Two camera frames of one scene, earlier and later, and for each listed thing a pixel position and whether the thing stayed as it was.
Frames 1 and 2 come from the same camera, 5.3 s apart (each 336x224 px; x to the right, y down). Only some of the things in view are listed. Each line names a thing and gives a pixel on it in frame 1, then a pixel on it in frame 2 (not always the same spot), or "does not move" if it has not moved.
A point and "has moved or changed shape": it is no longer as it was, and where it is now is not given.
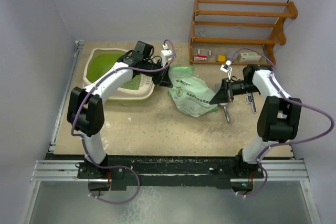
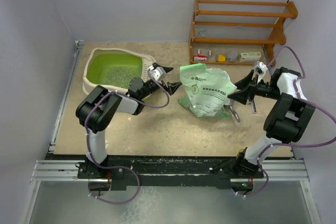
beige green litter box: (98, 60) does not move
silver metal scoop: (224, 105) -> (230, 103)
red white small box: (200, 57) does not move
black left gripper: (162, 78) -> (171, 86)
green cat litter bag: (189, 93) has moved or changed shape
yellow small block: (222, 58) does not move
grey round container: (231, 53) does not move
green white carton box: (249, 57) does not move
